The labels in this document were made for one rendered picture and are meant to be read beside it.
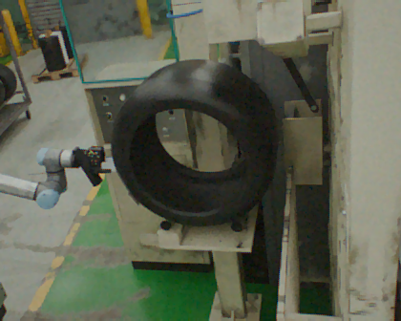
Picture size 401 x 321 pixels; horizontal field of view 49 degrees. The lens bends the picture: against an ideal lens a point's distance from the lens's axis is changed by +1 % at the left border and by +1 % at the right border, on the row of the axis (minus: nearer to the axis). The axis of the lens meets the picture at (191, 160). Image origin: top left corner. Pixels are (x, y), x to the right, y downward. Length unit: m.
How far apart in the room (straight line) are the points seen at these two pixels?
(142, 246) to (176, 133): 0.82
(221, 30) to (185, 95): 0.36
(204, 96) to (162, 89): 0.14
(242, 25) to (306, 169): 0.90
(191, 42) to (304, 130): 0.56
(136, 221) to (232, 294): 0.74
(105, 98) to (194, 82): 1.08
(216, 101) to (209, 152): 0.58
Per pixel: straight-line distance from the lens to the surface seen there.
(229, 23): 1.09
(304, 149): 1.80
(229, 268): 2.30
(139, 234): 2.77
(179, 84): 1.42
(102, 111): 2.48
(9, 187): 1.79
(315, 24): 1.07
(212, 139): 1.90
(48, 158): 1.84
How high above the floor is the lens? 1.88
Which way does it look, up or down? 27 degrees down
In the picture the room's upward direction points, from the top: 9 degrees counter-clockwise
